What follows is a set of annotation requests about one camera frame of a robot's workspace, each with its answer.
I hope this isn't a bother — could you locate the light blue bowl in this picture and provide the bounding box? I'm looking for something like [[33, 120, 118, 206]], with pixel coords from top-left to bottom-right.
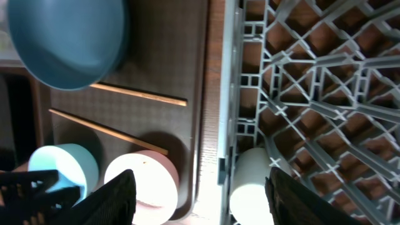
[[28, 144, 99, 203]]

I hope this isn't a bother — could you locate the black tray bin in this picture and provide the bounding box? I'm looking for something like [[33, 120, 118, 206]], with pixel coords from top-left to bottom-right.
[[1, 74, 36, 171]]

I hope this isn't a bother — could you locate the clear plastic bin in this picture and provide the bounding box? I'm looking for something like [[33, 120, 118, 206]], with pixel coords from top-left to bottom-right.
[[1, 0, 24, 68]]

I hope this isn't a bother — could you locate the white paper cup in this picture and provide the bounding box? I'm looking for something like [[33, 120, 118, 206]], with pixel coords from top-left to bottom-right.
[[229, 147, 274, 225]]

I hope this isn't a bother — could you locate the white speckled bowl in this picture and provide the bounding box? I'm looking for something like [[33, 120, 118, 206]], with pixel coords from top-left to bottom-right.
[[104, 150, 179, 225]]

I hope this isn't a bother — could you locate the wooden chopstick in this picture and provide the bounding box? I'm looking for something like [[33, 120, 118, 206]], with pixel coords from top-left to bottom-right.
[[49, 109, 168, 155], [90, 83, 188, 107]]

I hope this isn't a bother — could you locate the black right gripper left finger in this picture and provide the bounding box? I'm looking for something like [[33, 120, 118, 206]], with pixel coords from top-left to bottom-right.
[[52, 169, 136, 225]]

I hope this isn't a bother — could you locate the dark blue plate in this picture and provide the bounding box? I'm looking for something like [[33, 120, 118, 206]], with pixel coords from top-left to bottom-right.
[[6, 0, 129, 91]]

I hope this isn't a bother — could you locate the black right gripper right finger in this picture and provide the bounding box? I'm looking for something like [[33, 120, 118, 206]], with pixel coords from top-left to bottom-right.
[[264, 167, 361, 225]]

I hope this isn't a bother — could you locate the grey dishwasher rack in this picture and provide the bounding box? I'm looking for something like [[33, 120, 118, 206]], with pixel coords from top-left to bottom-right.
[[218, 0, 399, 224]]

